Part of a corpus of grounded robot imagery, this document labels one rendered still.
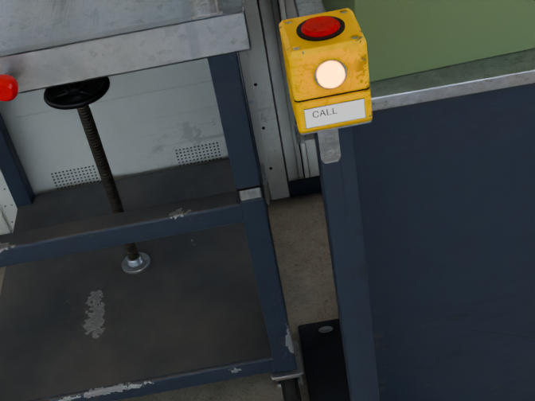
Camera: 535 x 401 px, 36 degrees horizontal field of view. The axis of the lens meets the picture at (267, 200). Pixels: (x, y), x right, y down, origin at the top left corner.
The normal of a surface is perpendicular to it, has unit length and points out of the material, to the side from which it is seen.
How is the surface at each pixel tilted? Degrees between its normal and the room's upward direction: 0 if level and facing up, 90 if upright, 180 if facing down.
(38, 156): 90
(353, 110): 90
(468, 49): 90
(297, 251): 0
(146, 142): 90
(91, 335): 0
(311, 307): 0
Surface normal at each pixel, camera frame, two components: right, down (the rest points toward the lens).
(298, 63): 0.11, 0.61
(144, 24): -0.14, -0.77
